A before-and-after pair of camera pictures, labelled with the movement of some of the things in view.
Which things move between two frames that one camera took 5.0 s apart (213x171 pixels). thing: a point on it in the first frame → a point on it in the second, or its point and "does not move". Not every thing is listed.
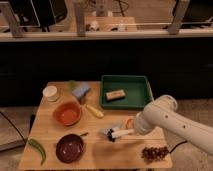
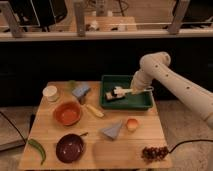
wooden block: [114, 95] does not move
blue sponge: [81, 90] does not move
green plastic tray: [125, 91] does not move
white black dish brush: [113, 134] → [119, 92]
